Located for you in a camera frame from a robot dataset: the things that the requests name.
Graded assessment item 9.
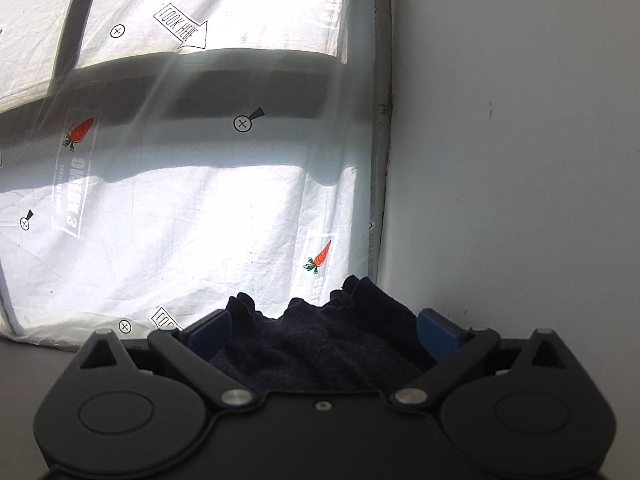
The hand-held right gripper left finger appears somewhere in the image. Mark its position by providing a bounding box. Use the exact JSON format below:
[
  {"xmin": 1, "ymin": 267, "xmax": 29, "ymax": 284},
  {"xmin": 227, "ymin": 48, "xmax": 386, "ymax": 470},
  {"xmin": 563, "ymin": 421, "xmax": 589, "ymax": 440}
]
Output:
[{"xmin": 67, "ymin": 309, "xmax": 257, "ymax": 409}]

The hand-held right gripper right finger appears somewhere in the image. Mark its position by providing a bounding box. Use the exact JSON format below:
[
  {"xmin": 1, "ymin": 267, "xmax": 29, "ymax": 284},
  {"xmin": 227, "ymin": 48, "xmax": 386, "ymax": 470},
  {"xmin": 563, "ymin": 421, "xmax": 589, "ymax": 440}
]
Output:
[{"xmin": 392, "ymin": 308, "xmax": 577, "ymax": 409}]

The navy knit sweater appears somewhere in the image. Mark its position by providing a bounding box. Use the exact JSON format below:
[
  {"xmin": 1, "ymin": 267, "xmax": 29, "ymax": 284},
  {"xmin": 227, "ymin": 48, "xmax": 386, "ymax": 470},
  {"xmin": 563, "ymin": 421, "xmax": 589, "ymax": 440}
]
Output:
[{"xmin": 207, "ymin": 275, "xmax": 436, "ymax": 394}]

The printed translucent plastic sheet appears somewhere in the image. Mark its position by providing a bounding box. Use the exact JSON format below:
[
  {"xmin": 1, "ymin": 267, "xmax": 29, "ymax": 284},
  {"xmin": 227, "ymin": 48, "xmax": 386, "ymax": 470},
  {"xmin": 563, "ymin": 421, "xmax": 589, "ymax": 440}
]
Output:
[{"xmin": 0, "ymin": 0, "xmax": 392, "ymax": 352}]

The window frame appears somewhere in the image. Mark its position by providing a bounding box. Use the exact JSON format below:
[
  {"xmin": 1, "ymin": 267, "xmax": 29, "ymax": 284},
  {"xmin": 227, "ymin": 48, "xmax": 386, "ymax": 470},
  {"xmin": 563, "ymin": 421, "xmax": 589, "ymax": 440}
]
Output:
[{"xmin": 0, "ymin": 0, "xmax": 397, "ymax": 346}]

